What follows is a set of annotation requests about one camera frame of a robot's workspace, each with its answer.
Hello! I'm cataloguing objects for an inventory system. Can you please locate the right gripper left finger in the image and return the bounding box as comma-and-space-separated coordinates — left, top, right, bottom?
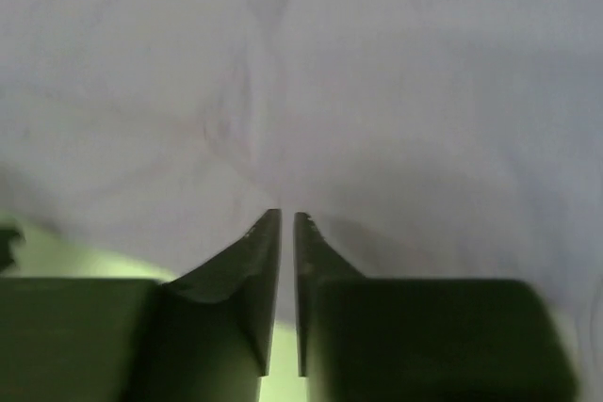
1, 209, 282, 402

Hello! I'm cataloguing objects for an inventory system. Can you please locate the lilac t shirt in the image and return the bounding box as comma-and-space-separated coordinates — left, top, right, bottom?
1, 0, 602, 401

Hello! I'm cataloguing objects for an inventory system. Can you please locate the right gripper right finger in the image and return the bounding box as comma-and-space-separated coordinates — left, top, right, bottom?
294, 213, 579, 401

